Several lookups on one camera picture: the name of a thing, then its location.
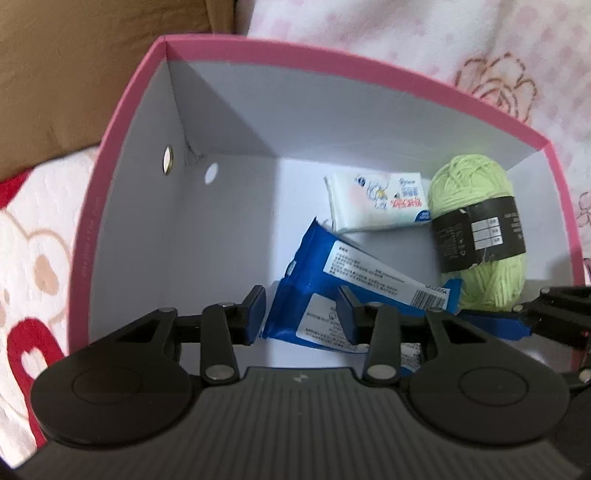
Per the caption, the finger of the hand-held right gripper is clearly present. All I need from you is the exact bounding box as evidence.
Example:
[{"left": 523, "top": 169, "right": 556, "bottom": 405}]
[
  {"left": 568, "top": 364, "right": 591, "bottom": 393},
  {"left": 459, "top": 285, "right": 591, "bottom": 352}
]

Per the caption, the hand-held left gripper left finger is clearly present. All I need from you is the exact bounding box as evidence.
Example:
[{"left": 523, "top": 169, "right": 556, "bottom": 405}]
[{"left": 111, "top": 285, "right": 267, "bottom": 384}]

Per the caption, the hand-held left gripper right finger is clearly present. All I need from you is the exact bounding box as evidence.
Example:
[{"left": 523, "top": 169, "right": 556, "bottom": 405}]
[{"left": 336, "top": 285, "right": 483, "bottom": 386}]

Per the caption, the blue wet wipes packet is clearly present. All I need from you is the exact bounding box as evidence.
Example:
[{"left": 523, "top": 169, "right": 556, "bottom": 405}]
[{"left": 261, "top": 218, "right": 463, "bottom": 370}]

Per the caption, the pink cardboard box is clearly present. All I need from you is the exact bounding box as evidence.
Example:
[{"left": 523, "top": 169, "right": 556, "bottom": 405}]
[{"left": 66, "top": 36, "right": 586, "bottom": 370}]

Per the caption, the green yarn ball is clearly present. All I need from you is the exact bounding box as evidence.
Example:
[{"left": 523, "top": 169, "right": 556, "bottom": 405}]
[{"left": 427, "top": 154, "right": 528, "bottom": 312}]

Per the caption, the white tissue pack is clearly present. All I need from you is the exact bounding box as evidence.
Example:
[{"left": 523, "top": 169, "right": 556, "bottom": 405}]
[{"left": 323, "top": 172, "right": 432, "bottom": 234}]

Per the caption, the bear printed blanket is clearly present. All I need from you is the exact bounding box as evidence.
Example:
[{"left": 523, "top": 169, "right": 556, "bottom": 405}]
[{"left": 0, "top": 148, "right": 100, "bottom": 439}]

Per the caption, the brown embroidered pillow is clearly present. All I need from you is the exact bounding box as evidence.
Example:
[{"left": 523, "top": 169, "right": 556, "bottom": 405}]
[{"left": 0, "top": 0, "right": 252, "bottom": 183}]

